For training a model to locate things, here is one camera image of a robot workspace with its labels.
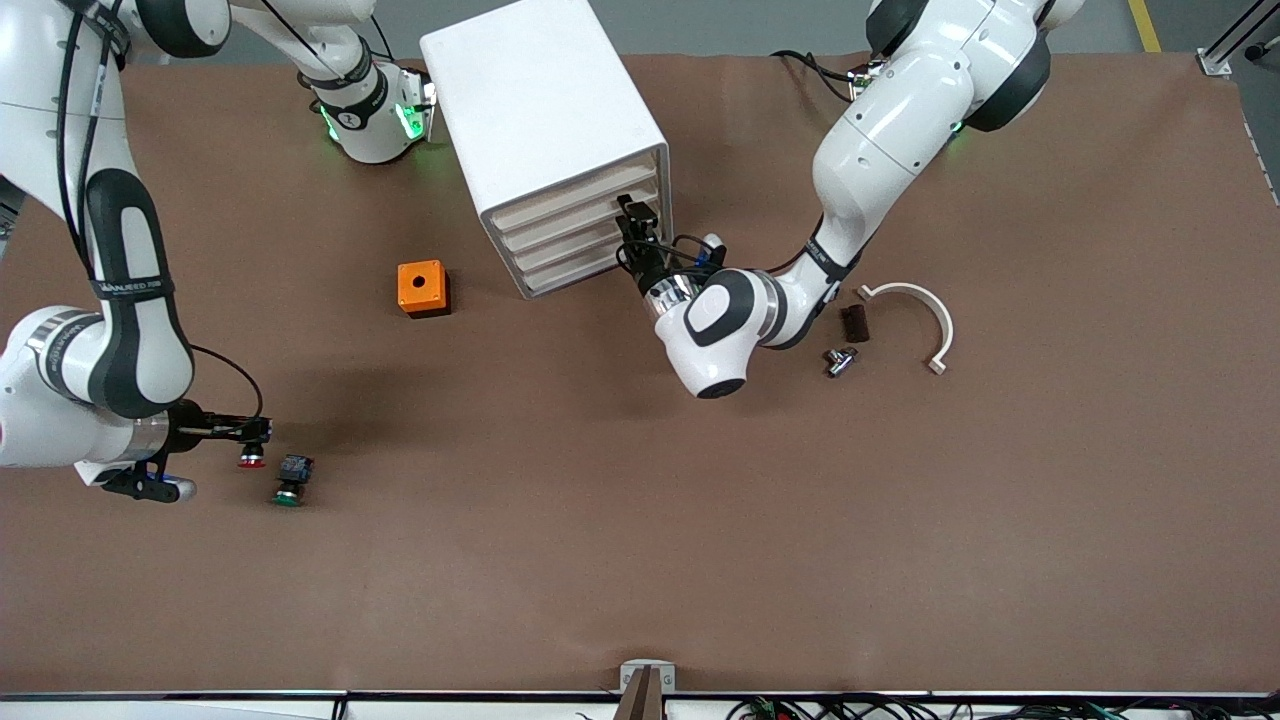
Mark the white plastic drawer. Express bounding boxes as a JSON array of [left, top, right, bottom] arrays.
[[487, 152, 664, 237], [517, 240, 636, 294], [497, 180, 626, 256], [507, 215, 626, 274]]

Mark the green push button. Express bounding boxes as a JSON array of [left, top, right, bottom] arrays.
[[270, 454, 317, 508]]

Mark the white drawer cabinet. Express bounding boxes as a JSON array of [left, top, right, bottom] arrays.
[[419, 0, 674, 301]]

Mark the orange box with hole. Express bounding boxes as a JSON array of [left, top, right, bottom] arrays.
[[397, 260, 452, 320]]

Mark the white half-round clamp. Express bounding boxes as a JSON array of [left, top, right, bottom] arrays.
[[857, 282, 955, 377]]

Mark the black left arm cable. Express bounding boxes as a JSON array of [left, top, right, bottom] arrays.
[[672, 234, 723, 293]]

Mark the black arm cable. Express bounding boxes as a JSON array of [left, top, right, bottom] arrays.
[[55, 0, 266, 423], [672, 234, 723, 293]]

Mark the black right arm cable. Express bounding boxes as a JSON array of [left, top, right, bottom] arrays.
[[55, 0, 266, 423]]

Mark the black base cable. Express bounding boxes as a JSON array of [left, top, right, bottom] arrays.
[[770, 48, 863, 103]]

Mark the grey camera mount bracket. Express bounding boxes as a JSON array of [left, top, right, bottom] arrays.
[[615, 659, 677, 720]]

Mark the black cable bundle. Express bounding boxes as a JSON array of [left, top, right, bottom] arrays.
[[725, 695, 1280, 720]]

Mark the aluminium frame profile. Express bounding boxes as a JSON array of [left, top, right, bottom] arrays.
[[1195, 0, 1280, 79]]

